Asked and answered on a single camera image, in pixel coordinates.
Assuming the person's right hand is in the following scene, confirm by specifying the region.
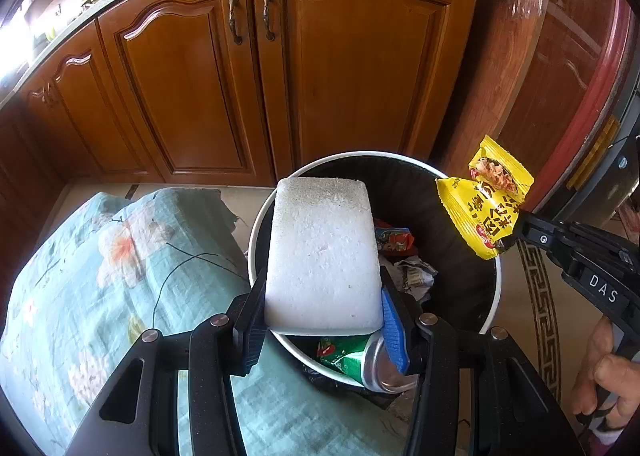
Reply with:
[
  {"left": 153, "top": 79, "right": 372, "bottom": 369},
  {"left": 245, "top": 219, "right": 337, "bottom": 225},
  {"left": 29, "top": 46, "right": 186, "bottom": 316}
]
[{"left": 570, "top": 321, "right": 640, "bottom": 437}]

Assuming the bronze cabinet handle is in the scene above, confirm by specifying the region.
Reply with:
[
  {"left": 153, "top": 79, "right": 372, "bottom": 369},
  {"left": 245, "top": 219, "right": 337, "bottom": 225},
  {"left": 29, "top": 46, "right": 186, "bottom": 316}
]
[
  {"left": 228, "top": 0, "right": 244, "bottom": 46},
  {"left": 262, "top": 0, "right": 277, "bottom": 42}
]

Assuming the white foam block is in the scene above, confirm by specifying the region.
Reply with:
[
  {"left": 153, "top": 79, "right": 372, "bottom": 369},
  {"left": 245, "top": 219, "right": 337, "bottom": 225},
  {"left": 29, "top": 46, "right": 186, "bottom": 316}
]
[{"left": 264, "top": 177, "right": 385, "bottom": 336}]

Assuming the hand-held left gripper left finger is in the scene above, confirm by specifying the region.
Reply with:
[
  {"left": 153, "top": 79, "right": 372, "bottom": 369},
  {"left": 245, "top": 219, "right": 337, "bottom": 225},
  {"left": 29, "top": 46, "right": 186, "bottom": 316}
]
[{"left": 65, "top": 278, "right": 271, "bottom": 456}]

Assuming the yellow snack packet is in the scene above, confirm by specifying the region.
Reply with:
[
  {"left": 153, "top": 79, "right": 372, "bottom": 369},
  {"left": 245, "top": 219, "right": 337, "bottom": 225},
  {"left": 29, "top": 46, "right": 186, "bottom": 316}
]
[{"left": 436, "top": 135, "right": 535, "bottom": 261}]

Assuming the red snack packet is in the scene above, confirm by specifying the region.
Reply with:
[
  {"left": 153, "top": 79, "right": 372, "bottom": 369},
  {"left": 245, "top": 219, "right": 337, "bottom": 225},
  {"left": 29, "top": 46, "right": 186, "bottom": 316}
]
[{"left": 374, "top": 220, "right": 417, "bottom": 257}]

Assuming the teal floral blanket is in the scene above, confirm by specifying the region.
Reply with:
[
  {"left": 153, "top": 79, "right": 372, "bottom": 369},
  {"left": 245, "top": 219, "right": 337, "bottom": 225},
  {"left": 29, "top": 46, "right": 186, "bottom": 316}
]
[{"left": 0, "top": 187, "right": 416, "bottom": 456}]

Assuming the white wrapper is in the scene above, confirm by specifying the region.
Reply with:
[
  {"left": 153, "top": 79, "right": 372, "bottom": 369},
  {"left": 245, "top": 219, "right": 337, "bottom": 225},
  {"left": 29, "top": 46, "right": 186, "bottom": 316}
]
[{"left": 385, "top": 256, "right": 438, "bottom": 304}]

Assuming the black white-rimmed trash bin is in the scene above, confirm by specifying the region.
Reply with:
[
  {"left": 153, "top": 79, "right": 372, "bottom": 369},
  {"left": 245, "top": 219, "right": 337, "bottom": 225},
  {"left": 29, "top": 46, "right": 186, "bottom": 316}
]
[{"left": 246, "top": 151, "right": 503, "bottom": 384}]

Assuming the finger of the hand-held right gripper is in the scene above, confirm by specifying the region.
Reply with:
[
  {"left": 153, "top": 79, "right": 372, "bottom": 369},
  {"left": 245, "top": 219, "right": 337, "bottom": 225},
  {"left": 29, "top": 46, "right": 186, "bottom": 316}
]
[{"left": 500, "top": 208, "right": 568, "bottom": 262}]

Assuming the crushed green can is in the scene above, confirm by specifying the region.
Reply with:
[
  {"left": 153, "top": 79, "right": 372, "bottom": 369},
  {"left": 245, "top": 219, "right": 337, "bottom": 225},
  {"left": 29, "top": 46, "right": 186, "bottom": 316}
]
[{"left": 318, "top": 331, "right": 417, "bottom": 393}]

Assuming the wooden kitchen base cabinet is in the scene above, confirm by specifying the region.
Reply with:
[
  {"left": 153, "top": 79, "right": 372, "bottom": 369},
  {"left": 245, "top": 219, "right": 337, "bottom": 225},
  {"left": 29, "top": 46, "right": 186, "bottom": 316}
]
[{"left": 0, "top": 0, "right": 481, "bottom": 187}]

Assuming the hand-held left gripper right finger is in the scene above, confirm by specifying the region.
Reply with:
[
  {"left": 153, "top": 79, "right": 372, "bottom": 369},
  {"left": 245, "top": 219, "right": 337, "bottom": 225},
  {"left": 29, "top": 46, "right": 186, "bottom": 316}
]
[{"left": 381, "top": 273, "right": 583, "bottom": 456}]

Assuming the red wooden cabinet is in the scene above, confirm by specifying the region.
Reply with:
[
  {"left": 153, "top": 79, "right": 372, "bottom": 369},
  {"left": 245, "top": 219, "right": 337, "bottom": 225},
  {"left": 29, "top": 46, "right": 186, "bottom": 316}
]
[{"left": 440, "top": 0, "right": 636, "bottom": 212}]

